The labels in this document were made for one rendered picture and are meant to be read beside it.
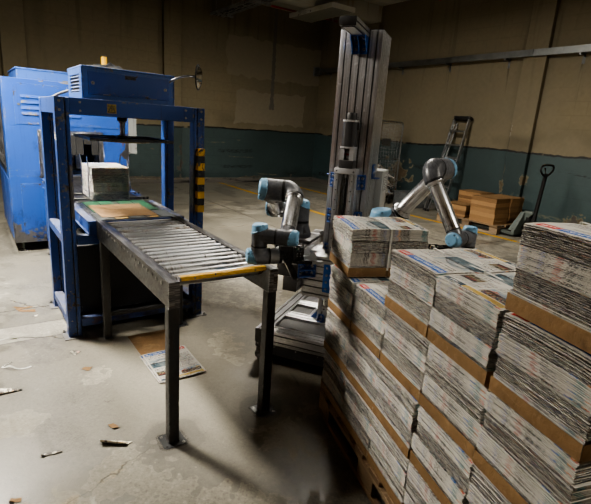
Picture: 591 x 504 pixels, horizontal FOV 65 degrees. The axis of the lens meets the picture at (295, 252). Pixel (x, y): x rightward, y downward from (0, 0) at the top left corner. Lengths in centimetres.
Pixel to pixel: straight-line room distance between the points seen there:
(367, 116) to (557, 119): 637
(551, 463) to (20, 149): 513
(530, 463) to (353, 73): 222
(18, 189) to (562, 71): 795
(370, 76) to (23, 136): 372
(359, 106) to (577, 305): 201
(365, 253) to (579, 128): 700
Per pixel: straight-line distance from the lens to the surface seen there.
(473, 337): 139
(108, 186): 402
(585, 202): 872
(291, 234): 211
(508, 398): 133
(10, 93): 548
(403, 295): 170
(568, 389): 119
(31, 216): 559
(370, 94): 287
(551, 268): 119
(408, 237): 216
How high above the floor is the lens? 147
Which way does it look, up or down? 15 degrees down
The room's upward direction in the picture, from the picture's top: 4 degrees clockwise
